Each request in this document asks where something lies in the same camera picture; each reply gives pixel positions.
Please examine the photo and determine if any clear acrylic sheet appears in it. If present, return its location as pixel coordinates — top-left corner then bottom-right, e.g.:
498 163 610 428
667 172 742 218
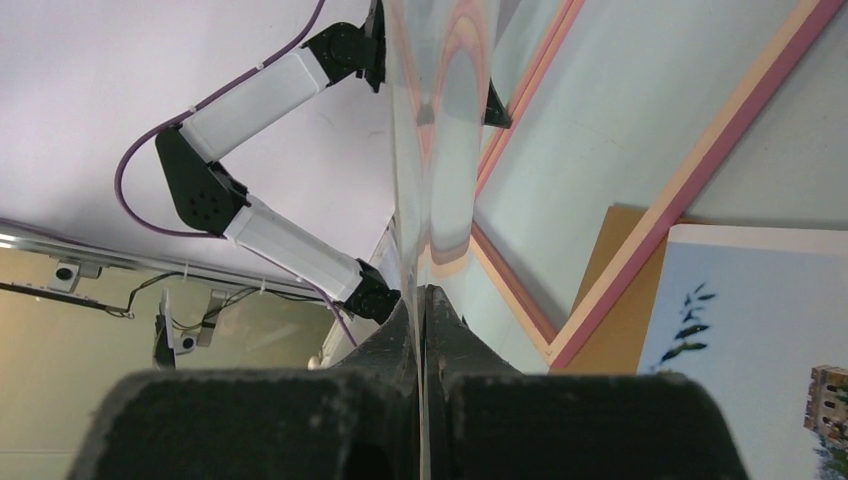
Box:
380 0 505 480

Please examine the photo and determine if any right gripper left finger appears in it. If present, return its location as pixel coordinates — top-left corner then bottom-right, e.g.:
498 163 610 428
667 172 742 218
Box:
68 302 420 479

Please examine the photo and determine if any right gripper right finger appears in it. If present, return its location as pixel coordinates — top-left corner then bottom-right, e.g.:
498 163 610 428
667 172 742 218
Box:
423 285 747 479

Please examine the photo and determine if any pink wooden photo frame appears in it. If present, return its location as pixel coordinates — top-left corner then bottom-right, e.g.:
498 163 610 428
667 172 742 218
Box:
470 1 846 369

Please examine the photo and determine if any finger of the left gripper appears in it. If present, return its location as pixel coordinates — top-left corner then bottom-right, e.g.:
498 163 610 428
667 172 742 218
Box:
483 80 512 129

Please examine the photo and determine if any Great Wall photo print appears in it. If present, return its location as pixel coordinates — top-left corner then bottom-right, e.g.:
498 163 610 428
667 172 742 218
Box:
638 224 847 479

